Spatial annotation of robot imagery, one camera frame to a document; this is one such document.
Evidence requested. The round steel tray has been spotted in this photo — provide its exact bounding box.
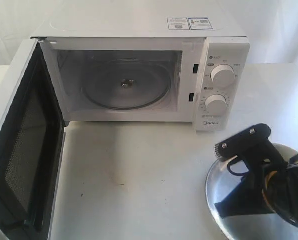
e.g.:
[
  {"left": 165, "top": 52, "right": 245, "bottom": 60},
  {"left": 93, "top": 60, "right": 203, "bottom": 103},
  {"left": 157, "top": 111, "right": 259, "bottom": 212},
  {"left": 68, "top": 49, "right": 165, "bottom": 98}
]
[{"left": 204, "top": 143, "right": 298, "bottom": 240}]

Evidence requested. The printed label sticker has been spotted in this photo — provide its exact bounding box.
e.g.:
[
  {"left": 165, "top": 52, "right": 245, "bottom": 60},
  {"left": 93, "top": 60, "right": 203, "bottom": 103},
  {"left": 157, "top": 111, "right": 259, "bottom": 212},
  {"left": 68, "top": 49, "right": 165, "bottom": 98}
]
[{"left": 167, "top": 17, "right": 213, "bottom": 31}]

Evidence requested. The white background curtain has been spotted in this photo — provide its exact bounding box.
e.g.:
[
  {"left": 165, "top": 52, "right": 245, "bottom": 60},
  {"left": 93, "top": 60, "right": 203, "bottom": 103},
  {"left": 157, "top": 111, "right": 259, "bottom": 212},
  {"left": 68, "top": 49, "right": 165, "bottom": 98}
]
[{"left": 0, "top": 0, "right": 298, "bottom": 67}]

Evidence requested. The white control knob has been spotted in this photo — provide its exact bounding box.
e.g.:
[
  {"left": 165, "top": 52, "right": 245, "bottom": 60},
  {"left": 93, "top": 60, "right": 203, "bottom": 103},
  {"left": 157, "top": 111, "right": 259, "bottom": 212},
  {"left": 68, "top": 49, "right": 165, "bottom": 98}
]
[
  {"left": 205, "top": 94, "right": 227, "bottom": 115},
  {"left": 210, "top": 64, "right": 235, "bottom": 88}
]

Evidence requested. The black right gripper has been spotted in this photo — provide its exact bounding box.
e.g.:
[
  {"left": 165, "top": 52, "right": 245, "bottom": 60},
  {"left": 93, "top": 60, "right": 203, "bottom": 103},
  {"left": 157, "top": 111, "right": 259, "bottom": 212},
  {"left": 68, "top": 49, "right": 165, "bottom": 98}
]
[{"left": 215, "top": 123, "right": 293, "bottom": 218}]

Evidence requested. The white microwave door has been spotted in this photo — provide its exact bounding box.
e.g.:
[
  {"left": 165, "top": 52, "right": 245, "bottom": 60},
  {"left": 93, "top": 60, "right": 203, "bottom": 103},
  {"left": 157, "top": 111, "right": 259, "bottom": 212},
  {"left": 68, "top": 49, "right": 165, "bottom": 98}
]
[{"left": 0, "top": 38, "right": 65, "bottom": 240}]

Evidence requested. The upper white control knob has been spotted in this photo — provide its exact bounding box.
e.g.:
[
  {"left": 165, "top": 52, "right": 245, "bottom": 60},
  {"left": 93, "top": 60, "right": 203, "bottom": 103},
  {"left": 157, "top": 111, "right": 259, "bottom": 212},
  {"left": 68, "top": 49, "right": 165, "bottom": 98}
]
[{"left": 210, "top": 64, "right": 235, "bottom": 88}]

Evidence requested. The glass microwave turntable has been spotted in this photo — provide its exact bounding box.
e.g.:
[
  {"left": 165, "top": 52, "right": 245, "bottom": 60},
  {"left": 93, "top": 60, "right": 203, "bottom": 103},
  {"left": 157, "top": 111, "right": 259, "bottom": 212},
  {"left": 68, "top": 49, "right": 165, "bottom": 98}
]
[{"left": 82, "top": 59, "right": 171, "bottom": 110}]

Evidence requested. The white microwave oven body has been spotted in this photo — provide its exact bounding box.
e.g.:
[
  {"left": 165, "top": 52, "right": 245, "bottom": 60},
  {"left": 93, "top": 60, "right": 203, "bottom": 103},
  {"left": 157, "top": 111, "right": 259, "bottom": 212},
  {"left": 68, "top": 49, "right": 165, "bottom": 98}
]
[{"left": 31, "top": 0, "right": 250, "bottom": 131}]

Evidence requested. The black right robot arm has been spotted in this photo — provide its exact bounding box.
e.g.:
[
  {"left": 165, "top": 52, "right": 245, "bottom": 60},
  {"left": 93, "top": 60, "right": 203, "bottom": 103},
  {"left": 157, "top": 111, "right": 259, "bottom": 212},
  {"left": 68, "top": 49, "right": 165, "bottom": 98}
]
[{"left": 214, "top": 123, "right": 298, "bottom": 228}]

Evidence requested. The lower white control knob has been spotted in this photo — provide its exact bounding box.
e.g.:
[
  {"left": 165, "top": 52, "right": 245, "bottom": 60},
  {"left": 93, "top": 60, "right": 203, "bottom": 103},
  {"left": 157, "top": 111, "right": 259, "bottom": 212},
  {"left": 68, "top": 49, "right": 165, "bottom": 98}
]
[{"left": 205, "top": 94, "right": 227, "bottom": 115}]

